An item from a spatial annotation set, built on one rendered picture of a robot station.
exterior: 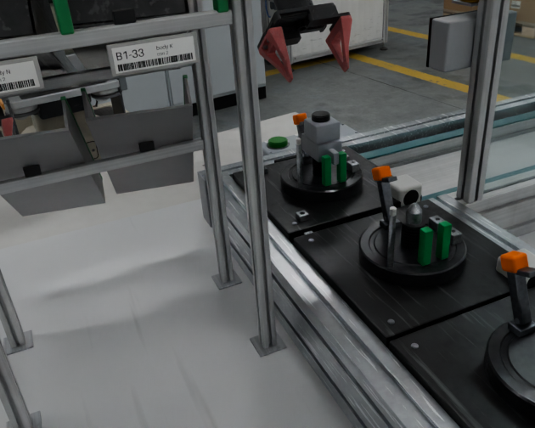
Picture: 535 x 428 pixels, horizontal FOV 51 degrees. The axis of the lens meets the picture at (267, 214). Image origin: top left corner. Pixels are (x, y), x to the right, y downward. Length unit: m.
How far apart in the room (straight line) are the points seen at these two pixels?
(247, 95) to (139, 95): 3.47
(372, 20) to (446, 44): 4.85
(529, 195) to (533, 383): 0.50
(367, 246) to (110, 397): 0.39
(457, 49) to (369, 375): 0.48
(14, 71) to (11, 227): 0.71
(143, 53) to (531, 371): 0.49
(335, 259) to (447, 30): 0.35
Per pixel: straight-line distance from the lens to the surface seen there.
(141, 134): 0.78
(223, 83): 4.31
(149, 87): 4.09
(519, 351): 0.65
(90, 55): 0.74
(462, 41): 0.88
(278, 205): 0.91
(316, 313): 0.71
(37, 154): 0.76
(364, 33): 5.67
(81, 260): 1.07
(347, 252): 0.79
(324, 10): 0.93
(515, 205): 1.04
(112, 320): 0.91
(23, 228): 1.23
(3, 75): 0.57
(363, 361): 0.65
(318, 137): 0.91
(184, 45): 0.59
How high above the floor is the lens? 1.41
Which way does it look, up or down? 30 degrees down
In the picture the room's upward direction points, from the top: 4 degrees counter-clockwise
